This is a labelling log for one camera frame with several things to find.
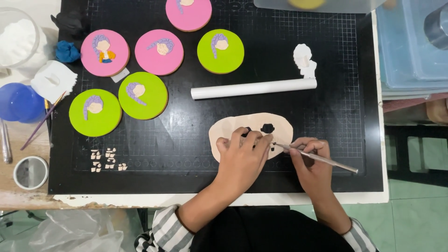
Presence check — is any beige fondant sheet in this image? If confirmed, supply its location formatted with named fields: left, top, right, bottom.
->
left=209, top=113, right=294, bottom=163

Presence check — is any black gridded cutting mat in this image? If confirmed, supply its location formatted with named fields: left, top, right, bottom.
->
left=48, top=0, right=384, bottom=195

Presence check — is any person's left hand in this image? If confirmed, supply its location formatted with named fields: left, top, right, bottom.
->
left=216, top=127, right=274, bottom=188

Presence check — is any pink round decorated cookie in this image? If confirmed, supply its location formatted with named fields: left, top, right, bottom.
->
left=165, top=0, right=213, bottom=32
left=135, top=29, right=184, bottom=76

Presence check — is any black metal frame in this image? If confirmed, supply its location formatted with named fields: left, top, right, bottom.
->
left=385, top=124, right=448, bottom=188

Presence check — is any translucent plastic lid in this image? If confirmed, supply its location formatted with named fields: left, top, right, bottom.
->
left=253, top=0, right=385, bottom=14

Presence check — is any small white round container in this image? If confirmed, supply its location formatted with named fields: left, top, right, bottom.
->
left=13, top=156, right=49, bottom=190

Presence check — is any white rolling pin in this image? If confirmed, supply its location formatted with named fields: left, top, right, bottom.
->
left=191, top=78, right=318, bottom=100

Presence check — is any grey white striped shirt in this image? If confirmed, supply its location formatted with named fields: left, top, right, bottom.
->
left=135, top=205, right=380, bottom=252

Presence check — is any blue plastic cup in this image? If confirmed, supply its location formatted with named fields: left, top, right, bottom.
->
left=0, top=83, right=46, bottom=124

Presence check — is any metal modelling tool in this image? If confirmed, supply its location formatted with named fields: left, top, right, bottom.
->
left=273, top=142, right=359, bottom=174

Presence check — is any group of small beige fondant pieces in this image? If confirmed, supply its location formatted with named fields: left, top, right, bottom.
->
left=90, top=148, right=129, bottom=173

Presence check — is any person's right hand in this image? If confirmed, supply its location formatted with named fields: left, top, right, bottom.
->
left=289, top=137, right=334, bottom=196

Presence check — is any black apron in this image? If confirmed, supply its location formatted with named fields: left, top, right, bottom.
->
left=191, top=206, right=355, bottom=252

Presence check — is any purple handled paint brush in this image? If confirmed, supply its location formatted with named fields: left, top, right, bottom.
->
left=20, top=92, right=66, bottom=151

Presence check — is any clear plastic bag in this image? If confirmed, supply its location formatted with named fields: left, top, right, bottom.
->
left=0, top=209, right=126, bottom=252

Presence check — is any blue fondant lump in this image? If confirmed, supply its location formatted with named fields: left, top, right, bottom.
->
left=55, top=40, right=82, bottom=63

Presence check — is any stack of blue plastic containers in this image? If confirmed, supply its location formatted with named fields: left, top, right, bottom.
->
left=376, top=0, right=448, bottom=100

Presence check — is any black brush with gold ferrule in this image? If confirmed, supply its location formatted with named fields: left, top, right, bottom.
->
left=44, top=99, right=54, bottom=147

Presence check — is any small white card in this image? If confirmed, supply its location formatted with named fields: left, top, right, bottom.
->
left=111, top=68, right=130, bottom=83

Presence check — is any metal cylinder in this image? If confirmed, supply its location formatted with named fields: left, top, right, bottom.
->
left=424, top=3, right=448, bottom=50

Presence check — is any green round decorated cookie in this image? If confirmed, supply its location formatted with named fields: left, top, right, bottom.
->
left=118, top=72, right=169, bottom=120
left=69, top=89, right=122, bottom=137
left=197, top=29, right=245, bottom=74

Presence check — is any white fondant figure cutout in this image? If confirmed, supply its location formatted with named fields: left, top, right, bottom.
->
left=293, top=43, right=317, bottom=79

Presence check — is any clear bowl of white powder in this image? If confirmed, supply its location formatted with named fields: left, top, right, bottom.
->
left=0, top=7, right=41, bottom=69

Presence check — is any clear plastic pen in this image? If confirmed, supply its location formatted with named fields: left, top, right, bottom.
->
left=0, top=119, right=13, bottom=164

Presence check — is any yellow fondant lump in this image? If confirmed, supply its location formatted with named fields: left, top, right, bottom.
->
left=288, top=0, right=327, bottom=10

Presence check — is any pink cookie with orange figure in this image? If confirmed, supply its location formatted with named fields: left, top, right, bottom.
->
left=81, top=29, right=130, bottom=77

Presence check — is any black fondant lump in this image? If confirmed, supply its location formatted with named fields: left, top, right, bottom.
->
left=51, top=12, right=91, bottom=39

